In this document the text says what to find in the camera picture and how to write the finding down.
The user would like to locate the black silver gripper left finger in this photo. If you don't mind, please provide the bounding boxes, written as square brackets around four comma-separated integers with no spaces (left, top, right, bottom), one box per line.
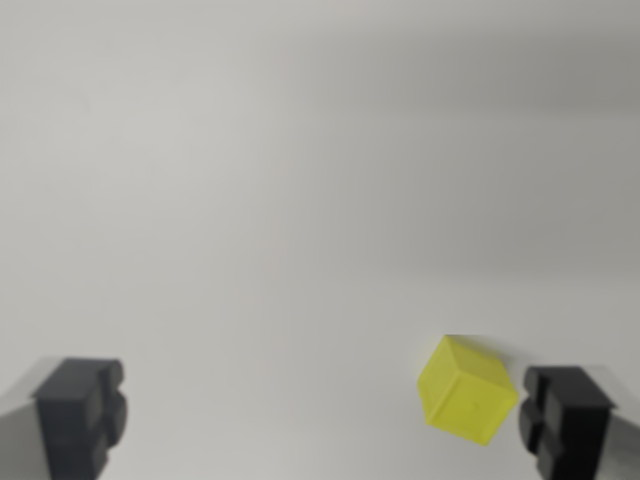
[0,356,129,480]

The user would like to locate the black silver gripper right finger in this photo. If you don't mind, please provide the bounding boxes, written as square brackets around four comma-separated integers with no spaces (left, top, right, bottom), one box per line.
[516,363,640,480]

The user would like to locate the yellow cube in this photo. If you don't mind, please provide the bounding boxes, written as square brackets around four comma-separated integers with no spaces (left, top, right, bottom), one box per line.
[416,334,520,447]

